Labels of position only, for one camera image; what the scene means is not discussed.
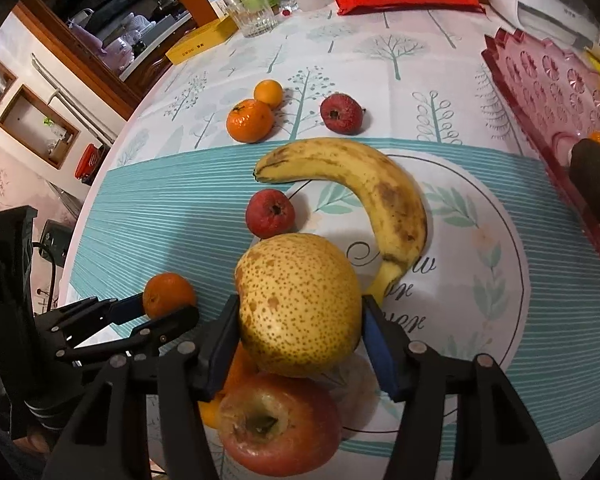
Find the person's left hand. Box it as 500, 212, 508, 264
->
14, 430, 62, 458

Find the yellow cardboard box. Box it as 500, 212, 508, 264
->
165, 16, 241, 66

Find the smooth yellowish orange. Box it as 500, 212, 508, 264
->
197, 345, 261, 431

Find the small white carton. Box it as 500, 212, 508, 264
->
203, 0, 231, 21

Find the wooden framed wall niche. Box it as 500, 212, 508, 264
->
0, 84, 81, 170

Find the small red hawthorn fruit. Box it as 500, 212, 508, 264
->
320, 93, 367, 135
245, 189, 296, 238

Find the red apple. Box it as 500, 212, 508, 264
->
216, 377, 342, 476

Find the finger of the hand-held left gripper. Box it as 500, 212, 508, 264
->
35, 296, 148, 333
55, 305, 201, 368

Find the yellow speckled pear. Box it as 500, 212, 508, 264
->
235, 233, 363, 378

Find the large mandarin orange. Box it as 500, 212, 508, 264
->
226, 99, 275, 144

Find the small mandarin orange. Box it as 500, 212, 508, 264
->
254, 80, 284, 110

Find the clear glass cup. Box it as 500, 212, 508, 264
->
221, 0, 279, 38

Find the dark avocado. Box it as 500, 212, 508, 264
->
568, 138, 600, 224

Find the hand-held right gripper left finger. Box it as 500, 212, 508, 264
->
42, 294, 241, 480

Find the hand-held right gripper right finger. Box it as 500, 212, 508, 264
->
362, 295, 561, 480

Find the spotted yellow banana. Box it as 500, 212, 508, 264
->
253, 138, 428, 308

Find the pink glass fruit tray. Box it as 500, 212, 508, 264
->
481, 28, 600, 278

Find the black electrical box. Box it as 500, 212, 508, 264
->
39, 220, 73, 266

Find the wooden cabinet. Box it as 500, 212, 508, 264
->
15, 0, 216, 121

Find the red plastic container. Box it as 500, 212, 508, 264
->
75, 143, 106, 179

